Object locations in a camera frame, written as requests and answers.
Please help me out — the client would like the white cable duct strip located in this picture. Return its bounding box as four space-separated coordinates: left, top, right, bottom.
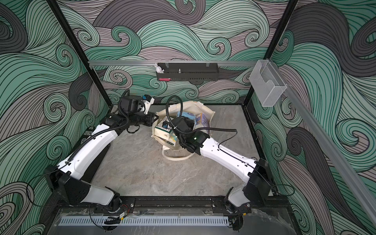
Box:
58 215 230 227

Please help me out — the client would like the clear plastic wall bin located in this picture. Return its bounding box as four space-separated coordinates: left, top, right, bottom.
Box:
249 60 287 107

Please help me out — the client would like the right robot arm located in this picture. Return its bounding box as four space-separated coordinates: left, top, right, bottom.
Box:
167 117 272 213

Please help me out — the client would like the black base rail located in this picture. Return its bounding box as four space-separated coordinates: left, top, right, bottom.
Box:
58 196 290 215

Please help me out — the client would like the floral canvas tote bag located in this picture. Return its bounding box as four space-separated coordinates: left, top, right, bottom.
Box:
152 101 215 161

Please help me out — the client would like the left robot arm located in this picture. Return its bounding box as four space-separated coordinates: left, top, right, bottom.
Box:
44 112 159 212

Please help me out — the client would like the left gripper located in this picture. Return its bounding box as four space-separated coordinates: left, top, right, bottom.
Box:
128 111 159 128

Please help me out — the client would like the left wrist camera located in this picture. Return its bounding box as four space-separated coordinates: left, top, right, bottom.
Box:
142 95 155 115

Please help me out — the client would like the light blue tissue pack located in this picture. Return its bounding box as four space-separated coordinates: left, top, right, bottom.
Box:
177 111 196 125

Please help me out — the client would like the purple tissue pack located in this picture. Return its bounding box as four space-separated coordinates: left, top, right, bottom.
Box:
195 113 210 128

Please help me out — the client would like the white bunny figurine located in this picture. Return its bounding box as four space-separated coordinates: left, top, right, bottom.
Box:
154 63 164 73

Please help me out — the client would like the black hard carry case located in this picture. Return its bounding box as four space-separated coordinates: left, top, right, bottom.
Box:
80 134 112 183

